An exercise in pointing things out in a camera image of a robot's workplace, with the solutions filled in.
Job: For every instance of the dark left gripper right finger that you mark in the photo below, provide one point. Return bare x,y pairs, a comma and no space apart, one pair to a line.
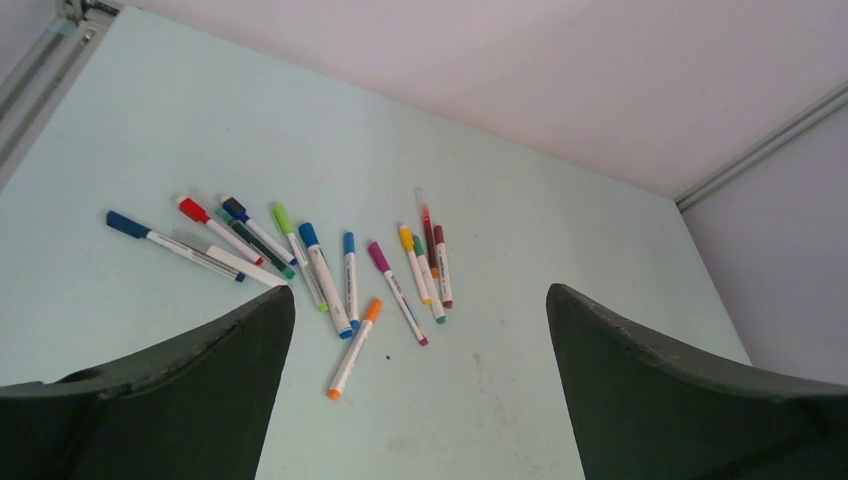
644,405

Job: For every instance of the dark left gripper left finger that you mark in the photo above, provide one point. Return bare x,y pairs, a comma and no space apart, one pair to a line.
195,406

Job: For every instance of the orange cap marker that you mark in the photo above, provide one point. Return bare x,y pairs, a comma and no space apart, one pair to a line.
337,384

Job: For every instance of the brown cap marker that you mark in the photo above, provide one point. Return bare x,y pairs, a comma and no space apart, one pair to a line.
443,266

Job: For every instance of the magenta cap marker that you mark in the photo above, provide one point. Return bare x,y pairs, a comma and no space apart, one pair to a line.
382,265

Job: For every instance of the grey cap white marker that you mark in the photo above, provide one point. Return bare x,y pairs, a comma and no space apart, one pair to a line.
249,269

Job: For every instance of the blue cap thick marker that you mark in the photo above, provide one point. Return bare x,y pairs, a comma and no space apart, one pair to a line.
336,307

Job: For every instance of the dark green marker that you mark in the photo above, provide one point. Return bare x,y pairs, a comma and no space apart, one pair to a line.
241,229

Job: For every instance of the red cap marker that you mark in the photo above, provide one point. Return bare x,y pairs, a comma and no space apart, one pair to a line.
198,214

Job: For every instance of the navy cap marker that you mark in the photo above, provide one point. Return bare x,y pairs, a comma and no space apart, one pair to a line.
232,206

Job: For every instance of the dark blue cap marker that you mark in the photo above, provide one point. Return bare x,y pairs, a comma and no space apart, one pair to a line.
136,230

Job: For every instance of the light green cap marker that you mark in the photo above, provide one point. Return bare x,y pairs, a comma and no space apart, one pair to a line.
286,226

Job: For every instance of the blue cap thin marker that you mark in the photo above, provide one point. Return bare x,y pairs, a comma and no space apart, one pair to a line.
351,283

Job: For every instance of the green cap thin marker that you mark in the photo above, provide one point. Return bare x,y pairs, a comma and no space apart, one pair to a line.
429,282

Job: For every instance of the yellow cap marker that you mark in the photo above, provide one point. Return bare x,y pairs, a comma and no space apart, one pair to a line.
407,242

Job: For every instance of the aluminium frame rail left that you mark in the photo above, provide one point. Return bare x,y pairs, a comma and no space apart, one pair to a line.
44,46

